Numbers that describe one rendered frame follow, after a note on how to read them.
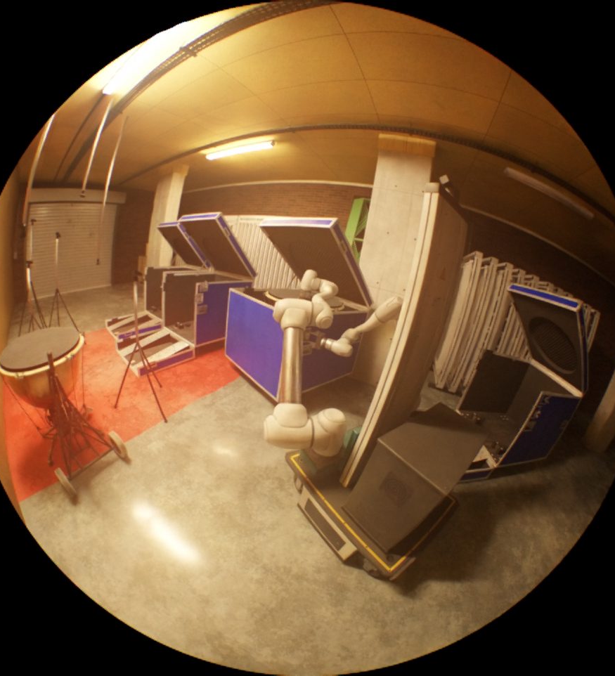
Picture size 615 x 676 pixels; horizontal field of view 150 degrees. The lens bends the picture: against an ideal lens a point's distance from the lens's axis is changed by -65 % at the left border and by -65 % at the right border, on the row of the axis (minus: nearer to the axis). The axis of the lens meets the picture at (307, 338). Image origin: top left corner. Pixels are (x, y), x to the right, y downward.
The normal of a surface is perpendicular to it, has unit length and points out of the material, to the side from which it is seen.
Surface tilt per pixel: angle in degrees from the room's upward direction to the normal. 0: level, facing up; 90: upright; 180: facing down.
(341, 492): 0
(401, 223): 90
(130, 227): 90
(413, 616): 0
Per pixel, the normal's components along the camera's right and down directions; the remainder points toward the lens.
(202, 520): 0.18, -0.93
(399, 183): -0.41, 0.23
